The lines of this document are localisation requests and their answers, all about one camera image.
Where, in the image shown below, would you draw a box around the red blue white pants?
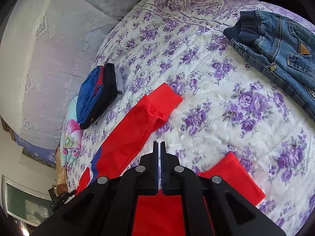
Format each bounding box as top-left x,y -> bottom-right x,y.
76,83 -> 265,235

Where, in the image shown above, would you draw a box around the brown quilted pillow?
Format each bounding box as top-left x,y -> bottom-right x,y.
55,146 -> 68,195

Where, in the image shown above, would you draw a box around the folded turquoise floral quilt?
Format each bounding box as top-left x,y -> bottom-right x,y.
60,96 -> 83,169

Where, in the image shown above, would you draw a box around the folded black garment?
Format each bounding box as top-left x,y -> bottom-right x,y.
79,63 -> 117,130

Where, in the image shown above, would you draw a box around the folded blue garment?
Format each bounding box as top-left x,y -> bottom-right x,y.
76,65 -> 104,124

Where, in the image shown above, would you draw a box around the white lace headboard cover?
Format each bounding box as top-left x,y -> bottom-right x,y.
1,0 -> 140,149

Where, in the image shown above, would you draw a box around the purple floral bedspread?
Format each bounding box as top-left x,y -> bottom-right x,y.
67,0 -> 314,235

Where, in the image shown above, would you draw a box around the window with white frame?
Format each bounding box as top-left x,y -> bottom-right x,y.
1,175 -> 53,226

